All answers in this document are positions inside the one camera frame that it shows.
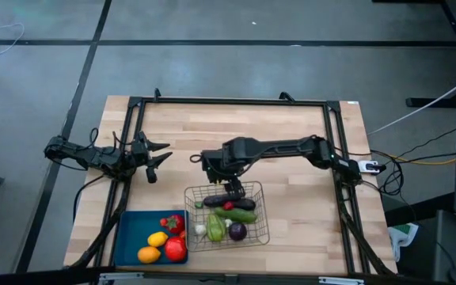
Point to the white and green cloth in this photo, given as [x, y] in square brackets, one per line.
[402, 235]

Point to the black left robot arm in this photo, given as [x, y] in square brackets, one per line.
[97, 158]

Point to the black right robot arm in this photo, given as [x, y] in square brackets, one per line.
[283, 146]

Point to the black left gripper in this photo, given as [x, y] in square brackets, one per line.
[141, 154]

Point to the black table frame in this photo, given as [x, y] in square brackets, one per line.
[232, 100]

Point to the yellow lemon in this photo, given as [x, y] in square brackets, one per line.
[157, 239]

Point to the large dark purple eggplant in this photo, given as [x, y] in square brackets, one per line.
[216, 201]

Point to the small green pepper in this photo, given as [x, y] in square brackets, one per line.
[198, 204]

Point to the large red round fruit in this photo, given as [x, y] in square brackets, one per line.
[175, 249]

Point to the round purple eggplant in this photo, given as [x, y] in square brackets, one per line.
[237, 231]

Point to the blue plastic tray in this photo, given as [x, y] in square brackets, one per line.
[133, 233]

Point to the silver rail bracket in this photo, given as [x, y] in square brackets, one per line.
[121, 276]
[340, 281]

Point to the black frame clamp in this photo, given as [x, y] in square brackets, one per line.
[156, 94]
[286, 96]

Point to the light green ribbed squash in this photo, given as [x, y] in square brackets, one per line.
[215, 227]

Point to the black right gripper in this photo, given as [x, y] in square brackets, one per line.
[224, 164]

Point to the white garlic bulb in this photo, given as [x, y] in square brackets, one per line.
[200, 229]

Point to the orange fruit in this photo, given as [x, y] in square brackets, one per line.
[149, 255]

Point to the red fruit with green top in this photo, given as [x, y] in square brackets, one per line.
[175, 223]

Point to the slim purple eggplant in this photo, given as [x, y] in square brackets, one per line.
[247, 204]

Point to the silver mounting plate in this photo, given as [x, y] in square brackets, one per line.
[368, 166]

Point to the small pale green mushroom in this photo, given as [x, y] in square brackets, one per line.
[228, 222]

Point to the green cucumber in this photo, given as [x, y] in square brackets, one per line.
[236, 215]

